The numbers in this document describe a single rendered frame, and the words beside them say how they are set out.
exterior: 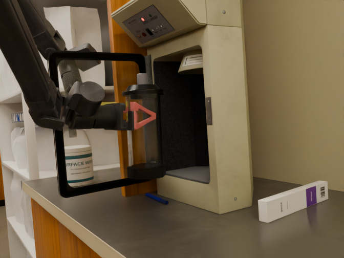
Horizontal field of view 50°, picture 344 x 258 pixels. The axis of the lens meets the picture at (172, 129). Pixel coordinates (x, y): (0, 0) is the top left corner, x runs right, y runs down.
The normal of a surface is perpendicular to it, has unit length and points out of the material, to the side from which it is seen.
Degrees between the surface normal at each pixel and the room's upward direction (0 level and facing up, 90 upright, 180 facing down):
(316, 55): 90
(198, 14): 90
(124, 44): 90
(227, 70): 90
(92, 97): 56
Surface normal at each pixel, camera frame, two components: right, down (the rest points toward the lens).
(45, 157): 0.00, 0.19
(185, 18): -0.55, 0.76
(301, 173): -0.85, 0.09
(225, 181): 0.52, 0.01
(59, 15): -0.43, -0.22
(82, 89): 0.45, -0.55
